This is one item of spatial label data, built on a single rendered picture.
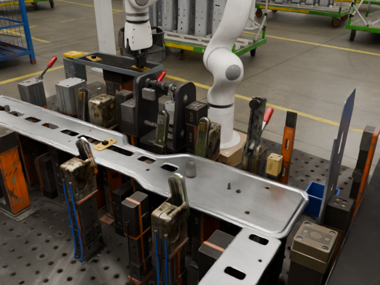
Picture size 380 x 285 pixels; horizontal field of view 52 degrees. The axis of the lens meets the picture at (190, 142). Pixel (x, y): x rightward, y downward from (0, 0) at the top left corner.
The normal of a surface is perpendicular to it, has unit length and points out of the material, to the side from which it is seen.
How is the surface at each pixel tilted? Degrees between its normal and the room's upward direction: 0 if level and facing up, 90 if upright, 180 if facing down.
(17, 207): 90
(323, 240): 0
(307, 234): 0
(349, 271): 0
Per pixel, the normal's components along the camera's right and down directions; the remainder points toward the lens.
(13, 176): 0.84, 0.25
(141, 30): 0.65, 0.36
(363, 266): 0.00, -0.88
